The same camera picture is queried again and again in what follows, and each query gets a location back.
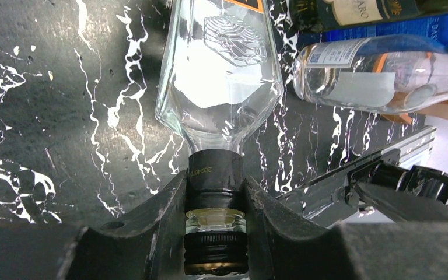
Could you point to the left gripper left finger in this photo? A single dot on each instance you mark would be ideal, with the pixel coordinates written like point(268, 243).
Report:
point(145, 243)

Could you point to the aluminium frame rail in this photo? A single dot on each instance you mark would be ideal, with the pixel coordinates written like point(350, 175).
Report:
point(333, 197)

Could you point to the clear labelled glass bottle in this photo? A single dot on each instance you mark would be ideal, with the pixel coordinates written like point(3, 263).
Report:
point(392, 74)

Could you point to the dark wine bottle gold cap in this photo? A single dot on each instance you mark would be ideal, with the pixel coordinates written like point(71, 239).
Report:
point(323, 15)

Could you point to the blue square glass bottle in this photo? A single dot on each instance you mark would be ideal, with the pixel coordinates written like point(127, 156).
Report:
point(432, 27)

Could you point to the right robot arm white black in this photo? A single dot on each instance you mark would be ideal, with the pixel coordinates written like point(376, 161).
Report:
point(419, 194)

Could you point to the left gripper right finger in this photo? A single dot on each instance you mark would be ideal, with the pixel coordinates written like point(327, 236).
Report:
point(284, 245)

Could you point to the clear round glass bottle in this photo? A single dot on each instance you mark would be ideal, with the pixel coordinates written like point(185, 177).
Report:
point(220, 80)

